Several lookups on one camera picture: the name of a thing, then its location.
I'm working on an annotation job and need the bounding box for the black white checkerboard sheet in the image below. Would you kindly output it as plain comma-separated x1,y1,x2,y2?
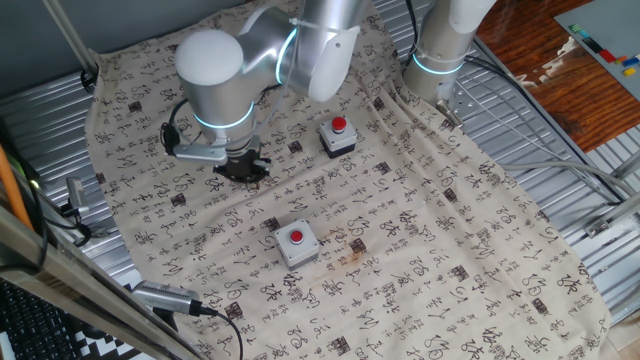
73,328,152,360

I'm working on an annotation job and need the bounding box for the beige calligraphy print tablecloth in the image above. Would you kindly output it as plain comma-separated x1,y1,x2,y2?
83,0,614,360

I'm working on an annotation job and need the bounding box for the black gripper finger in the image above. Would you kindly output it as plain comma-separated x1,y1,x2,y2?
213,163,250,183
248,156,273,184

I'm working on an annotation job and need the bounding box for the orange tube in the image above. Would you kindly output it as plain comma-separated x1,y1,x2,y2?
0,144,34,232

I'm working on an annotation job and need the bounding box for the black computer mouse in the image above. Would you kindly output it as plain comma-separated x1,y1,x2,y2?
79,320,109,342

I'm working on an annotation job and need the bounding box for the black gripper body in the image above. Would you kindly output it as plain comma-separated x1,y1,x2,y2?
227,147,263,170

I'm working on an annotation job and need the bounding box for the aluminium corner bracket rail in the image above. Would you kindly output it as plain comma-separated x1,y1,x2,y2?
583,192,640,239

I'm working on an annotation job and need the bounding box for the silver base mounting plate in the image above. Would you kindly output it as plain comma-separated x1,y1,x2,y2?
435,82,479,133

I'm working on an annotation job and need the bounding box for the grey flat board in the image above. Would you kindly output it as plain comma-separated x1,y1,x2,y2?
553,0,640,102

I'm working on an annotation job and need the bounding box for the black thin cable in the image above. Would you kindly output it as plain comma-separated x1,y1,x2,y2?
29,184,95,249

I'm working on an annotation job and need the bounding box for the grey thick cable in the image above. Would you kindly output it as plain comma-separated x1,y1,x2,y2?
462,97,640,200

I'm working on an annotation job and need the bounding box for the small grey camera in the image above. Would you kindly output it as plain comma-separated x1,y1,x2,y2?
64,177,92,217

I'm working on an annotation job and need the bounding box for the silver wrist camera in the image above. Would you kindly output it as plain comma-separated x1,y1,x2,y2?
172,142,229,168

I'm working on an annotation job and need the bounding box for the aluminium frame beam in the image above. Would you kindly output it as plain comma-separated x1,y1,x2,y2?
0,203,202,360

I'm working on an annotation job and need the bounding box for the silver base cable connector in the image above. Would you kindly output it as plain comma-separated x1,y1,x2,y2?
435,98,464,132

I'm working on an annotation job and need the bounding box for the black pole clamp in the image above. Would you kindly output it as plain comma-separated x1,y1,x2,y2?
79,69,100,95

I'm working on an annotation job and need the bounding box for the black keyboard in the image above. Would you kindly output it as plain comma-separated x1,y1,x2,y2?
0,279,87,360

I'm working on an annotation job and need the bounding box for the silver depth camera with mount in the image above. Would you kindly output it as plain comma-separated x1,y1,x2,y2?
130,279,204,331

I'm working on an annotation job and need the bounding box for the grey metal pole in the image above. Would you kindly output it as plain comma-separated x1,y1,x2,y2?
42,0,100,77

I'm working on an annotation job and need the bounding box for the mushroom red button box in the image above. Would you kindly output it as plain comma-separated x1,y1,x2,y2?
318,116,359,160

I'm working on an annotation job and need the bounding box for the black long cable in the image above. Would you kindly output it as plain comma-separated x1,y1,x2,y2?
464,53,624,204

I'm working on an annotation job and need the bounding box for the brown wooden table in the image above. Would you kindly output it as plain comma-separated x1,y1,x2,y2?
474,0,640,154

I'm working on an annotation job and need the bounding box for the grey box flat red button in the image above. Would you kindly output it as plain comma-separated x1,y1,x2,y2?
273,218,321,272

